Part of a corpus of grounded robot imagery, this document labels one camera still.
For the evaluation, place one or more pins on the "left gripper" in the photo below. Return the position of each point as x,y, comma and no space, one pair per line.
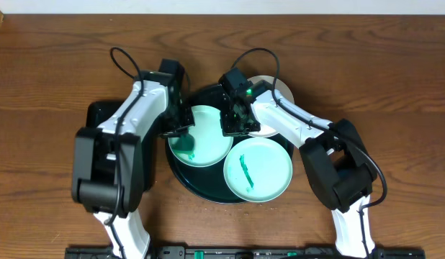
177,132

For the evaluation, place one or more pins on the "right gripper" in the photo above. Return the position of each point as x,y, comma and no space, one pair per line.
228,129

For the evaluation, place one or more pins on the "green sponge cloth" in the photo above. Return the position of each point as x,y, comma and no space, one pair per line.
182,144

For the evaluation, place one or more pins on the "mint green plate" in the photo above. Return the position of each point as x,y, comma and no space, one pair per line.
258,169
210,145

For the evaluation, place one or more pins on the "mint green plate front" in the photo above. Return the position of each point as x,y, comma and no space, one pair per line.
258,169

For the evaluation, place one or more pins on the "white plate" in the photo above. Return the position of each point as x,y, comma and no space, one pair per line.
266,131

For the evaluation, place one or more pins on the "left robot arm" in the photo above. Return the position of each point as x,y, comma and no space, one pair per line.
112,160

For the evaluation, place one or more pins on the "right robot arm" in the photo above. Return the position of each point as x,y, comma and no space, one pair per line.
337,165

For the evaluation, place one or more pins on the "rectangular black tray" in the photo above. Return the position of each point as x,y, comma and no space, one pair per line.
100,111

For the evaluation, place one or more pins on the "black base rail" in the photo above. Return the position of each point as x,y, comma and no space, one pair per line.
179,252

